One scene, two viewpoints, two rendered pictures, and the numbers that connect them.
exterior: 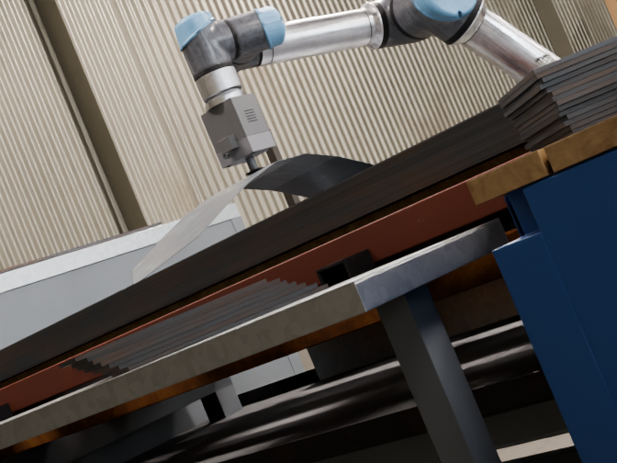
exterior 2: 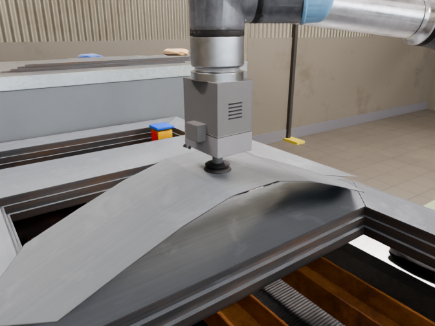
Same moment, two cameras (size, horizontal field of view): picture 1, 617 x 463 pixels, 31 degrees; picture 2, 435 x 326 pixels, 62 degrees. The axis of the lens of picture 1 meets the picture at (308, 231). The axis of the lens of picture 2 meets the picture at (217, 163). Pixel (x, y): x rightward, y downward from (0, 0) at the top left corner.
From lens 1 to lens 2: 1.52 m
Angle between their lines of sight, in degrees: 26
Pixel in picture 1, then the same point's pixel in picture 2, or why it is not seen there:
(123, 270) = (153, 89)
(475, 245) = not seen: outside the picture
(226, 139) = (194, 127)
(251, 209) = (274, 26)
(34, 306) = (78, 101)
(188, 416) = not seen: hidden behind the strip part
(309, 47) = (347, 23)
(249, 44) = (276, 13)
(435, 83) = not seen: outside the picture
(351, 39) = (393, 30)
